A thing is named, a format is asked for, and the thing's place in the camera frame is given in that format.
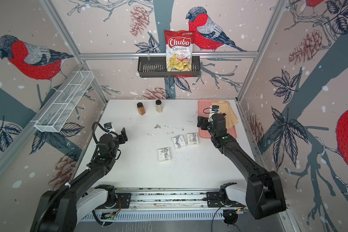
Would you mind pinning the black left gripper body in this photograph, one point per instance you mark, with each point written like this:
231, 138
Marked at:
119, 140

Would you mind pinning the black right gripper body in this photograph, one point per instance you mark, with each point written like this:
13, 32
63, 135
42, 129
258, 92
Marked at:
205, 125

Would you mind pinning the white lift-off box lid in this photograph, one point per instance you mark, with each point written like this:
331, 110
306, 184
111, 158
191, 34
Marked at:
192, 139

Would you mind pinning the white jewelry box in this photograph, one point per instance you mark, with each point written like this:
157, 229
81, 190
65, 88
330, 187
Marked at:
179, 141
164, 154

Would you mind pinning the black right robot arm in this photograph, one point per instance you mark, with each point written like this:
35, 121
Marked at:
264, 194

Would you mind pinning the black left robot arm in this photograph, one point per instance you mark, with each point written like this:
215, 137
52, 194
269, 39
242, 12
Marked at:
102, 162

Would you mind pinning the pink plastic tray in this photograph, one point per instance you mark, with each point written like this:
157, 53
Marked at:
203, 104

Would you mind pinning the beige folded cloth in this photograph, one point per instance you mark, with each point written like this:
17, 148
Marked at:
225, 108

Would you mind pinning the orange spice jar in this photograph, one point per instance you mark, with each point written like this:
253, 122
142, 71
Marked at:
140, 108

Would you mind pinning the pale spice jar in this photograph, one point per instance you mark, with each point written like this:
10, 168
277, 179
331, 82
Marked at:
158, 104

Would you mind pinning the Chuba cassava chips bag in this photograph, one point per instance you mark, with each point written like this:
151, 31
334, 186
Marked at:
179, 49

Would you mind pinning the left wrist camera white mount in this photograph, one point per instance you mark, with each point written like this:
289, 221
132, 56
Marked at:
109, 126

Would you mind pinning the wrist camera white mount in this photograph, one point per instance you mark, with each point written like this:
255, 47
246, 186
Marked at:
109, 126
214, 110

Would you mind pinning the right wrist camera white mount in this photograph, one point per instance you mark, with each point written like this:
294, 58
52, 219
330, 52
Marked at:
214, 110

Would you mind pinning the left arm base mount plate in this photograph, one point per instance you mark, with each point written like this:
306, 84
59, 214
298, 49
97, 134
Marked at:
122, 201

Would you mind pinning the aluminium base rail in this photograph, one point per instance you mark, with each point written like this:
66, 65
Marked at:
168, 200

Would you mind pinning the white wire mesh shelf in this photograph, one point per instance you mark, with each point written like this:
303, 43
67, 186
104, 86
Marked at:
56, 115

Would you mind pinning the black wire wall basket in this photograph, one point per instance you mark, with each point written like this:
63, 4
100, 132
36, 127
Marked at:
155, 67

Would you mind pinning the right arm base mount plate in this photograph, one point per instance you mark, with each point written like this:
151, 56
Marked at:
214, 199

